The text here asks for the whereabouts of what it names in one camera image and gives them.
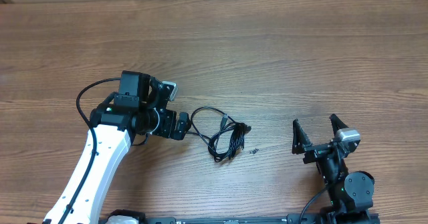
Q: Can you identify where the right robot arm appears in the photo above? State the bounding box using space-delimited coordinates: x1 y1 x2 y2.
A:
292 114 379 223

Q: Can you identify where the thick black USB cable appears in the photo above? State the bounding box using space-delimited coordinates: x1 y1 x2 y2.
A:
207 120 252 163

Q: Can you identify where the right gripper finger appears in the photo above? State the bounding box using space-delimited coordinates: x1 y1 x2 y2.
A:
292 119 312 154
329 114 348 137

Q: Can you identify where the thin black USB cable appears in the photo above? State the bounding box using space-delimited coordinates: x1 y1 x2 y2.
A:
185 106 237 151

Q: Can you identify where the small black debris piece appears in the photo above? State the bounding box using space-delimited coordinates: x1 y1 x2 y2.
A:
249 148 259 154

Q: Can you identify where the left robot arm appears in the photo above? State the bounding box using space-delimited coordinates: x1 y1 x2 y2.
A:
43 71 191 223

